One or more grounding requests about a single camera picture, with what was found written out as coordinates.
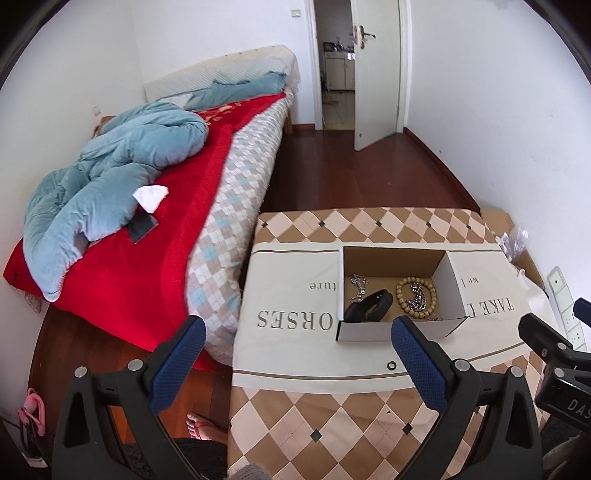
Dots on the white tissue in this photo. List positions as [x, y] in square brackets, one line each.
[150, 197]

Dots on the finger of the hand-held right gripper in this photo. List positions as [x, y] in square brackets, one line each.
[542, 332]
[582, 308]

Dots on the teal cloth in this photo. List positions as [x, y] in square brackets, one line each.
[240, 90]

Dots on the brown argyle tablecloth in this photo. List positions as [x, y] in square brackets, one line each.
[300, 286]

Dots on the black fitness band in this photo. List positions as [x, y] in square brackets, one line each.
[369, 308]

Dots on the white quilted bed cover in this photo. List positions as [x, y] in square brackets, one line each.
[231, 69]

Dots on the pink plastic object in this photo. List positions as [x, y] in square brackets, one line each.
[33, 410]

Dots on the cardboard box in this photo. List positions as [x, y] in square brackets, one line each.
[457, 286]

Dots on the wooden bed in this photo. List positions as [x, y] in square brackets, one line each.
[289, 123]

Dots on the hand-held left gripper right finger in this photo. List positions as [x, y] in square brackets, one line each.
[420, 364]

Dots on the white door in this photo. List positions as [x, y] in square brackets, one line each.
[378, 69]

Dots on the person's bare foot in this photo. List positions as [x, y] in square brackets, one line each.
[207, 429]

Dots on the dark phone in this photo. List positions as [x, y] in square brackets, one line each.
[142, 227]

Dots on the clear plastic bag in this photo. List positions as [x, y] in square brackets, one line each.
[515, 240]

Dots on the white power strip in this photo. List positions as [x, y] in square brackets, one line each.
[565, 304]

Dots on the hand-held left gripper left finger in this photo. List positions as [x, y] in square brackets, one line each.
[180, 364]

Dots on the argyle bed sheet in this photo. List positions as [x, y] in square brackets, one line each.
[231, 198]

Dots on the light blue duvet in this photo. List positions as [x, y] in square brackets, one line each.
[115, 152]

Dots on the red blanket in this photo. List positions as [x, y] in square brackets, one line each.
[152, 277]

